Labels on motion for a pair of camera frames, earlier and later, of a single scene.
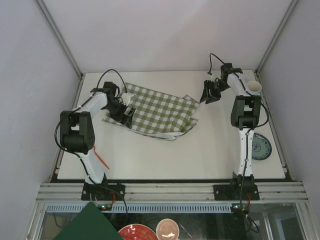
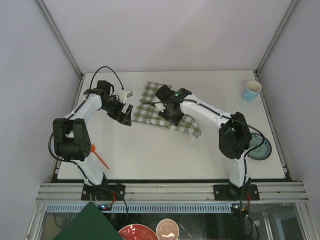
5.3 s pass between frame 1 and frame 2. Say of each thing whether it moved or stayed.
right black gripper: moved
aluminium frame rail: stayed
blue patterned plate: stayed
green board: stayed
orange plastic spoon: stayed
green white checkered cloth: moved
